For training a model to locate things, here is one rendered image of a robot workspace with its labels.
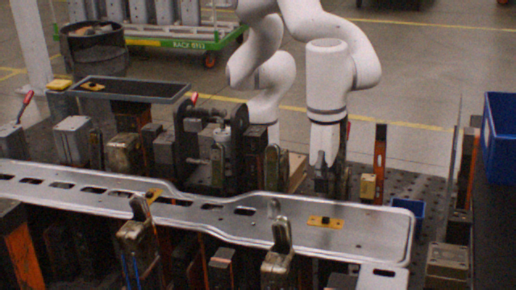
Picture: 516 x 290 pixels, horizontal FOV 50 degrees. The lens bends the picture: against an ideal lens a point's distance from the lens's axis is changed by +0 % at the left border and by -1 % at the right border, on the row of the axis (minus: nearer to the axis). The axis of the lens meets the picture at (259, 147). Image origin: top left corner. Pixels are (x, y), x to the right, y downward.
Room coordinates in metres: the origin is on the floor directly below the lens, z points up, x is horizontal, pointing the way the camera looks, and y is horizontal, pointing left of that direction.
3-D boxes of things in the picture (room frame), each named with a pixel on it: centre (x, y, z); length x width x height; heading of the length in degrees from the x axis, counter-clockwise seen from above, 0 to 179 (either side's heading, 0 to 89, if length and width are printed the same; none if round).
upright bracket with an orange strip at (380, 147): (1.20, -0.29, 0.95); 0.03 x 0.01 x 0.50; 70
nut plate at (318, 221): (1.09, -0.15, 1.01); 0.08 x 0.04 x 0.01; 70
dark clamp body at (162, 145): (1.44, 0.26, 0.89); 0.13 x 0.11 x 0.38; 160
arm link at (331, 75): (1.09, -0.15, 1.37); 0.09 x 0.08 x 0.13; 101
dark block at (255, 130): (1.37, 0.01, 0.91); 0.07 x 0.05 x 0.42; 160
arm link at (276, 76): (1.78, -0.05, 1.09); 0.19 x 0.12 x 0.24; 101
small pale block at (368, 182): (1.18, -0.26, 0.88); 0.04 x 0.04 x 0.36; 70
